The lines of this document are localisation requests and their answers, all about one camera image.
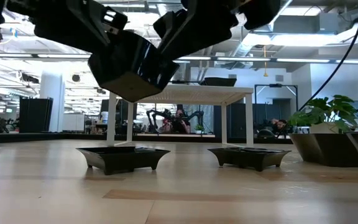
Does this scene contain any small square black plate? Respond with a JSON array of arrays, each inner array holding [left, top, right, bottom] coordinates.
[[207, 147, 291, 172], [75, 146, 171, 176]]

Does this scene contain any long ceiling light bar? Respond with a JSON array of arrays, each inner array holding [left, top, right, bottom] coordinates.
[[0, 52, 358, 64]]

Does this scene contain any white pillar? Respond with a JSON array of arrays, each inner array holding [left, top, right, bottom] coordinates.
[[39, 70, 65, 133]]

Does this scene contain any white perforated metal shelf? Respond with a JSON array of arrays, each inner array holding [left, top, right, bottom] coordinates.
[[106, 83, 254, 149]]

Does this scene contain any person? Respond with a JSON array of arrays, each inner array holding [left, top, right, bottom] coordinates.
[[166, 108, 191, 134], [270, 118, 288, 135]]

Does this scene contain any green leafy plant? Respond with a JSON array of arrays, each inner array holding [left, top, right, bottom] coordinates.
[[287, 95, 358, 135]]

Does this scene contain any white plant pot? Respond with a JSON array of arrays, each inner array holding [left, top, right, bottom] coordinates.
[[308, 122, 346, 134]]

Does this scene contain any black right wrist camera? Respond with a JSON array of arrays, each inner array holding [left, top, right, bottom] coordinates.
[[236, 0, 282, 31]]

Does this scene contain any yellow hanging cord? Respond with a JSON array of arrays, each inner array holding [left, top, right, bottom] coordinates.
[[262, 45, 269, 78]]

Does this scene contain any black frame stand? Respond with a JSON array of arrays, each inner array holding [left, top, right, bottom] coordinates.
[[254, 83, 299, 138]]

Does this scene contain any black aluminium table frame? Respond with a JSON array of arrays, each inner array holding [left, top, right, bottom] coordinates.
[[0, 132, 293, 144]]

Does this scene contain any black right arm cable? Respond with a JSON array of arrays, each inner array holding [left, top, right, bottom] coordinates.
[[277, 0, 358, 139]]

